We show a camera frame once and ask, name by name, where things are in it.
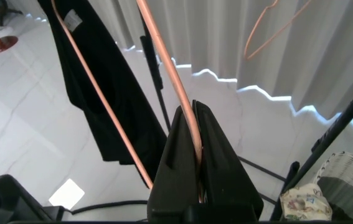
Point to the cream printed garment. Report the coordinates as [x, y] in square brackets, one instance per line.
[304, 202]

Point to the black garment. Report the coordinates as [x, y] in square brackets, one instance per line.
[114, 81]

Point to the white laundry basket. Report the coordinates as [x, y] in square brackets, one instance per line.
[350, 174]

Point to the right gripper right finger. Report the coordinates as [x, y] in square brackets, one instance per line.
[226, 186]

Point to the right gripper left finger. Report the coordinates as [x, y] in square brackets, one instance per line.
[173, 193]

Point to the pink clothes hanger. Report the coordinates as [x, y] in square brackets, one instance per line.
[171, 68]
[246, 56]

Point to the black clothes rack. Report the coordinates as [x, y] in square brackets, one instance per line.
[335, 132]

